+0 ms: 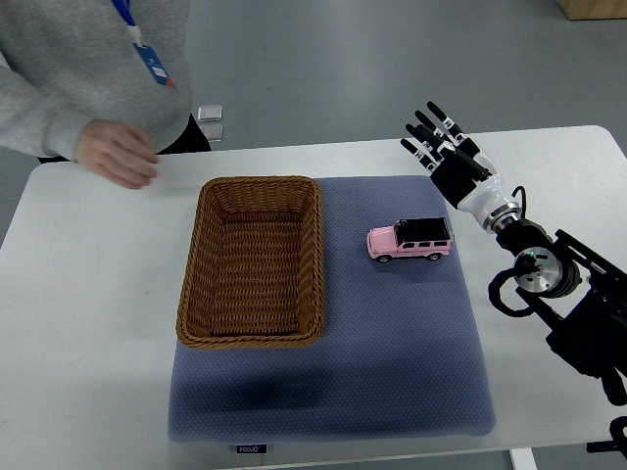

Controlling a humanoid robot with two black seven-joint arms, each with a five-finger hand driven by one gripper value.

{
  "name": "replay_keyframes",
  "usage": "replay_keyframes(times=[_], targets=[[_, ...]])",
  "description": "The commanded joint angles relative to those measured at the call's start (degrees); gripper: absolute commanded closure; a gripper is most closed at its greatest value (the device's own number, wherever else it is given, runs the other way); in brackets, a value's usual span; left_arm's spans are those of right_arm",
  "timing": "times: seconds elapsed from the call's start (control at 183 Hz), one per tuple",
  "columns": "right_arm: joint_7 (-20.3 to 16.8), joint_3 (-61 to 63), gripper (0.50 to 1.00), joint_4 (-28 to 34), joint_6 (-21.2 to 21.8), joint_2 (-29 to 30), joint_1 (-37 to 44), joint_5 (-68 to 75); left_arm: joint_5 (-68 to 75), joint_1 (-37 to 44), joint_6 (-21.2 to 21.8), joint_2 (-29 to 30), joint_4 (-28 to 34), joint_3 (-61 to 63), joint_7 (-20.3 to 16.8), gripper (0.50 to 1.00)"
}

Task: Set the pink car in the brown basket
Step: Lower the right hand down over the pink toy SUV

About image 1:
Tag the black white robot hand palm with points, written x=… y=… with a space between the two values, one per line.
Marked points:
x=486 y=201

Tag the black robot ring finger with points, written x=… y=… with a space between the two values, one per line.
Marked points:
x=444 y=140

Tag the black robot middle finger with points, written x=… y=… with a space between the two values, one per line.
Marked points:
x=426 y=138

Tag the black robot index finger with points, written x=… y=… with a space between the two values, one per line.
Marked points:
x=424 y=159

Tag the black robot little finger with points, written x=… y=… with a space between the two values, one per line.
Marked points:
x=450 y=125

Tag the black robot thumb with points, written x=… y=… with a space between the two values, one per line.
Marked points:
x=458 y=166

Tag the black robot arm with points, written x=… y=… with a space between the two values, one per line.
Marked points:
x=554 y=200

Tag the grey sweater sleeve forearm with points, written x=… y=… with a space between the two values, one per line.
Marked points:
x=37 y=121

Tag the pink toy car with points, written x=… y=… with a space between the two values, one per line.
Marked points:
x=420 y=238

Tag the brown wicker basket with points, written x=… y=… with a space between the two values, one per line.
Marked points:
x=254 y=277

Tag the person's hand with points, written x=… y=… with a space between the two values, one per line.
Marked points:
x=118 y=152

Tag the wooden box corner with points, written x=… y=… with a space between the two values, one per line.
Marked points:
x=583 y=10

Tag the blue-grey fabric mat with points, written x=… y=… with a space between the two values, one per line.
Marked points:
x=399 y=356

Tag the silver floor plate lower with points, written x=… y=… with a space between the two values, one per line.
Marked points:
x=213 y=132

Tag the silver floor plate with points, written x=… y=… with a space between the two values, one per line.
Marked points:
x=210 y=113
x=213 y=132

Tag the silver floor plate upper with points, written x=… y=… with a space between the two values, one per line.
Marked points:
x=210 y=113

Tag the person torso grey sweater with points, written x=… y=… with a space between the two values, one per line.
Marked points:
x=83 y=50

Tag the blue badge on lanyard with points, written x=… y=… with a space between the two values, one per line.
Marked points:
x=146 y=52

